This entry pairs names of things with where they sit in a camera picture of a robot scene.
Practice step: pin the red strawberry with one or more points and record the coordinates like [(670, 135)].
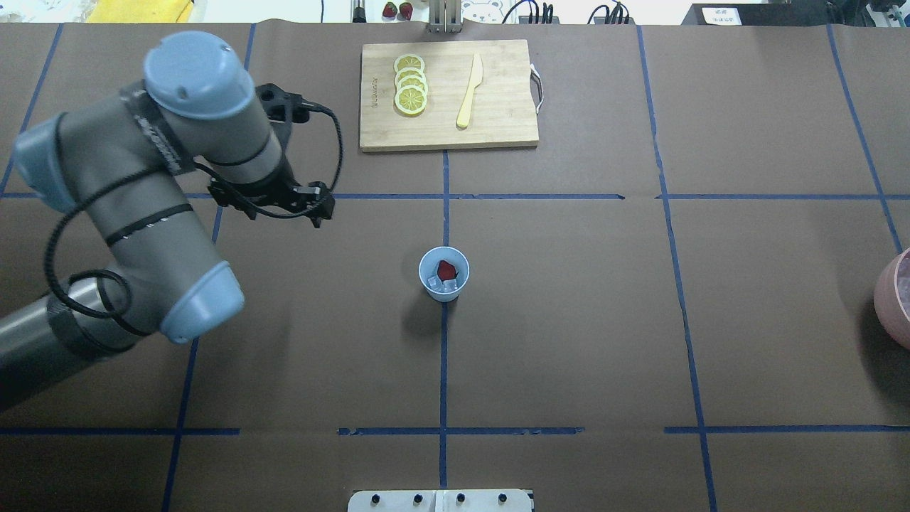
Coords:
[(446, 271)]

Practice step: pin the light blue plastic cup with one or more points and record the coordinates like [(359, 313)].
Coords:
[(427, 272)]

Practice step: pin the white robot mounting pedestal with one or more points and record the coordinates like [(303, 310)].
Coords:
[(442, 500)]

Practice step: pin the black red connector box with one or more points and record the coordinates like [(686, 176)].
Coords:
[(531, 13), (613, 13)]

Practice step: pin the lemon slices row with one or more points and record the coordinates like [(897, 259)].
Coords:
[(411, 85)]

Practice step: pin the wooden cutting board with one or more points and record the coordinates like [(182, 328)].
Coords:
[(504, 113)]

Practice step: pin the aluminium frame post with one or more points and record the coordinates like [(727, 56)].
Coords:
[(445, 16)]

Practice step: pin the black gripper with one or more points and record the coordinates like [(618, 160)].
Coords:
[(264, 193)]

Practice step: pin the pink bowl of ice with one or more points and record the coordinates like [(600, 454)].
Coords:
[(891, 299)]

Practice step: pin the yellow cloth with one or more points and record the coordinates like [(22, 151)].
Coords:
[(141, 12)]

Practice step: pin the yellow plastic knife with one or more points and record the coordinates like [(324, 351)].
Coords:
[(465, 113)]

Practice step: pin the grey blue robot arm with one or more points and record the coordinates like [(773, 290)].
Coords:
[(129, 256)]

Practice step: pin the strawberry on side tray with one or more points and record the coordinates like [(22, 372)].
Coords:
[(397, 11)]

